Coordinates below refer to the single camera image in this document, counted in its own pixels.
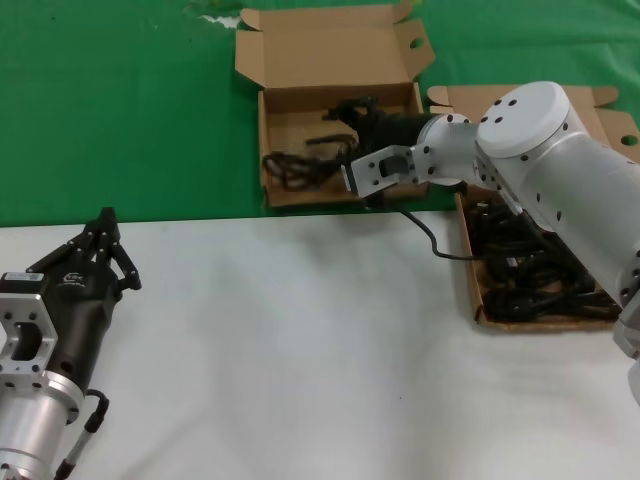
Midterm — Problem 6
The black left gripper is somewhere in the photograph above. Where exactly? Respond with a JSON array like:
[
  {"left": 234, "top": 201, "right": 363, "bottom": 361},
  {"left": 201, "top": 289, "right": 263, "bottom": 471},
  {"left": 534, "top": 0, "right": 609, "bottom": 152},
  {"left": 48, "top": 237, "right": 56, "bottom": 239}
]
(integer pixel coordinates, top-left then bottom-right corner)
[{"left": 29, "top": 206, "right": 143, "bottom": 397}]

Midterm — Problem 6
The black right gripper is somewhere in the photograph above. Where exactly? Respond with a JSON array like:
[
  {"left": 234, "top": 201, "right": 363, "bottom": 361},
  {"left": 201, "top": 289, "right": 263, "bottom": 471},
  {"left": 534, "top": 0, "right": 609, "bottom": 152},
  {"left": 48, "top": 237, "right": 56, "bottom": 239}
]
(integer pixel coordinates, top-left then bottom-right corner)
[{"left": 322, "top": 94, "right": 434, "bottom": 157}]

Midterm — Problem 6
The black power cord with plug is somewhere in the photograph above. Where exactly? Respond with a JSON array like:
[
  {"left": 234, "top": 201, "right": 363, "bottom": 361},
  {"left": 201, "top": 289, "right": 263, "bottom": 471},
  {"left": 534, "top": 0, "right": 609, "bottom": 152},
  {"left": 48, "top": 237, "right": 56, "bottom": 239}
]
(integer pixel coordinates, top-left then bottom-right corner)
[{"left": 261, "top": 130, "right": 362, "bottom": 194}]

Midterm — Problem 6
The open cardboard box, torn rim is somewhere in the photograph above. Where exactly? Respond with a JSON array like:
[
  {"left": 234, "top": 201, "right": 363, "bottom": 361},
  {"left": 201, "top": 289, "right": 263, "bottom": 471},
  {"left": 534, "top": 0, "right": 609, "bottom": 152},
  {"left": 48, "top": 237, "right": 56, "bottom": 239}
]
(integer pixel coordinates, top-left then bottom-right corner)
[{"left": 233, "top": 0, "right": 437, "bottom": 209}]

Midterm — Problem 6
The open cardboard box, intact rim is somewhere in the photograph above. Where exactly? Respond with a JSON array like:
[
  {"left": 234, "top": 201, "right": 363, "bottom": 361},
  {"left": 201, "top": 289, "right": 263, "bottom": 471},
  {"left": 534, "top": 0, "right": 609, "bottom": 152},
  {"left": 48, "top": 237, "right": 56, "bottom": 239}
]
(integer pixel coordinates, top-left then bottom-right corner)
[{"left": 426, "top": 83, "right": 640, "bottom": 330}]

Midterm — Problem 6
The green table cloth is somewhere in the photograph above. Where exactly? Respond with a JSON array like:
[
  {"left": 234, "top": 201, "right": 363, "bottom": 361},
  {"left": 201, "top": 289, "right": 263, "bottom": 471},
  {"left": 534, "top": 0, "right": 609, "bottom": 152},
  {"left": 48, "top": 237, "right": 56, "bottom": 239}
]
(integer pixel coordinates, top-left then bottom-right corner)
[{"left": 0, "top": 0, "right": 640, "bottom": 229}]

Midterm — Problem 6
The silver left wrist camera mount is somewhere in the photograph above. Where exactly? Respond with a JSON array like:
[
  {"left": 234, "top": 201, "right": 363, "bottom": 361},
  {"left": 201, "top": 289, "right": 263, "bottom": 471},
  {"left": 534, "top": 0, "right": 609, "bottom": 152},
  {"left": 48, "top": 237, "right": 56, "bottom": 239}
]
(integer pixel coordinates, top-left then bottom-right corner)
[{"left": 0, "top": 269, "right": 60, "bottom": 376}]

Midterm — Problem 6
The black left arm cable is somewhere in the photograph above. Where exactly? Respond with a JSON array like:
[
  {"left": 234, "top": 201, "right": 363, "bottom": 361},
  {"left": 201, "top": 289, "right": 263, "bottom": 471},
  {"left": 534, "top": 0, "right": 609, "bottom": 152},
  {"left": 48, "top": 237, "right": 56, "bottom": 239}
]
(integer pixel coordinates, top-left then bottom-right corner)
[{"left": 53, "top": 389, "right": 111, "bottom": 480}]

